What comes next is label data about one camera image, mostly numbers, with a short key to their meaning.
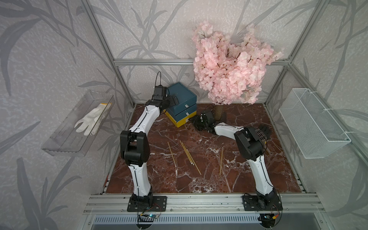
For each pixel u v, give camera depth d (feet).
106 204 2.45
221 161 2.91
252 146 1.96
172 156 2.98
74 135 2.14
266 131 3.34
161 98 2.37
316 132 1.99
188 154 3.00
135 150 1.72
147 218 2.37
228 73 2.07
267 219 2.45
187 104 3.09
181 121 3.27
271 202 2.07
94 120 2.14
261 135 3.16
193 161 2.91
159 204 2.41
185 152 3.06
